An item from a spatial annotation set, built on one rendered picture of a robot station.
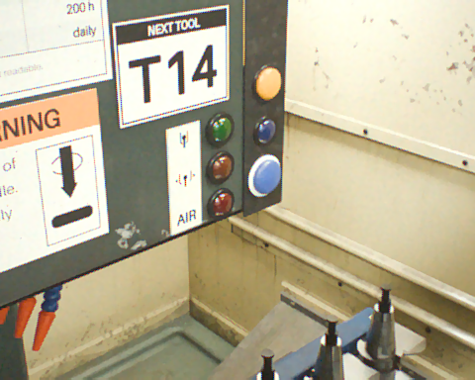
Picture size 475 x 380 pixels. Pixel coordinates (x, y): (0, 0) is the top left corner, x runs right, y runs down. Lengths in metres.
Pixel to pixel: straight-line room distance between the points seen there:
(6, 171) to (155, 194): 0.12
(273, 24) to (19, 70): 0.21
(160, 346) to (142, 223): 1.57
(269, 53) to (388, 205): 0.94
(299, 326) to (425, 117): 0.64
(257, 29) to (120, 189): 0.16
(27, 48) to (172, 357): 1.67
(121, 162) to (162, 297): 1.60
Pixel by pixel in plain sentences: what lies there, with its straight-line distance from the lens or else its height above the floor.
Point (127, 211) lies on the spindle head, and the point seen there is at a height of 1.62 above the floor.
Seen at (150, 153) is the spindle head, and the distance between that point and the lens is 0.51.
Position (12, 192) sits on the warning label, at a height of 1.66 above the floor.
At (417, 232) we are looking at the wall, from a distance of 1.45.
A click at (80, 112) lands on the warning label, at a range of 0.47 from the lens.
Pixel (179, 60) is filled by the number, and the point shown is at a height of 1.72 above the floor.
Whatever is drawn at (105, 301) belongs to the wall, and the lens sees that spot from 1.96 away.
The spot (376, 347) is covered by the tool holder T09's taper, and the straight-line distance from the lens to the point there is 1.02.
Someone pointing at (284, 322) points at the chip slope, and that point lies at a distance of 1.76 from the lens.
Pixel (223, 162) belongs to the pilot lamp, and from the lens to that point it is 0.55.
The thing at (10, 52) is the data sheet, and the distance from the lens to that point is 0.44.
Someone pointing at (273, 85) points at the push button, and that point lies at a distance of 0.56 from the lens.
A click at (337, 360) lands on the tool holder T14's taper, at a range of 0.94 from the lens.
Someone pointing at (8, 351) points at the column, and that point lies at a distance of 1.40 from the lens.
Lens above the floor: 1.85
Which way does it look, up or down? 25 degrees down
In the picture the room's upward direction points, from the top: straight up
